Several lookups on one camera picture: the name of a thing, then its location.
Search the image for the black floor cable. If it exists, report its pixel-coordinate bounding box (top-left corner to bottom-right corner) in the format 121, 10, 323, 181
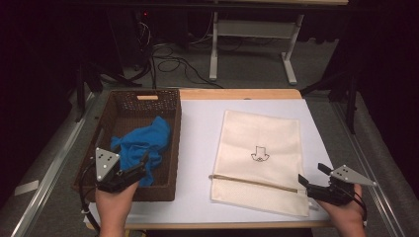
151, 42, 225, 90

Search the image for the person's right hand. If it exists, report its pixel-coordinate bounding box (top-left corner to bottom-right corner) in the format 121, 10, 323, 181
317, 185, 367, 230

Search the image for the white floor tape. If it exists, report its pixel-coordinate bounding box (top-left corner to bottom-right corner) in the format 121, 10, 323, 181
14, 180, 40, 197

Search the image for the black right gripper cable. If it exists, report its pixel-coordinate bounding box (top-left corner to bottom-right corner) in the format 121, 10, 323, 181
352, 189, 369, 225

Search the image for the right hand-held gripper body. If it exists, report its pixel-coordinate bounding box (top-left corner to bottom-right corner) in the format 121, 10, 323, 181
306, 164, 378, 206

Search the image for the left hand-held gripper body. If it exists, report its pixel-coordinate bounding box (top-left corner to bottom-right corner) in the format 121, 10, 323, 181
95, 147, 146, 194

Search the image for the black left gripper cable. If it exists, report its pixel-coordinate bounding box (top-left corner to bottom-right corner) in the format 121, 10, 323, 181
78, 157, 102, 235

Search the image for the cream mesh laundry bag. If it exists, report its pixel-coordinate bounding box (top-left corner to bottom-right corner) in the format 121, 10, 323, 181
208, 109, 310, 218

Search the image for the aluminium floor rail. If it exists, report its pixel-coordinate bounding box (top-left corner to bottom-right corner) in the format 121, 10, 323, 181
330, 102, 406, 237
11, 92, 100, 237

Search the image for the dark computer tower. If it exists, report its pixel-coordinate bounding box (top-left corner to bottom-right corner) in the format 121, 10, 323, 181
108, 8, 152, 72

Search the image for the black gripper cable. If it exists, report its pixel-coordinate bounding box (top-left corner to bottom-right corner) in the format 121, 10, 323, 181
352, 189, 369, 225
78, 157, 102, 235

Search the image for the person's left hand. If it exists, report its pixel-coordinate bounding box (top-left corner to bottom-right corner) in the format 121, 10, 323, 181
95, 181, 139, 228

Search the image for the black stand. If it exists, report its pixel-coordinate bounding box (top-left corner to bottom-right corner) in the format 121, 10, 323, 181
299, 70, 360, 135
74, 62, 142, 122

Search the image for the white table mat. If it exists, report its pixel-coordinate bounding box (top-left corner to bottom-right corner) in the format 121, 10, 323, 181
86, 98, 334, 225

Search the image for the white-legged desk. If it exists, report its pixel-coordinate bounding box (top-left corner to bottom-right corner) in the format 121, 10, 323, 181
209, 0, 350, 86

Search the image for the blue cloth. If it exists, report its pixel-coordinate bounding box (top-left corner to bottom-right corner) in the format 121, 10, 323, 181
110, 116, 172, 188

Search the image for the brown woven basket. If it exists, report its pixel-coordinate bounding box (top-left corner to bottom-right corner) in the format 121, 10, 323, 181
72, 88, 183, 202

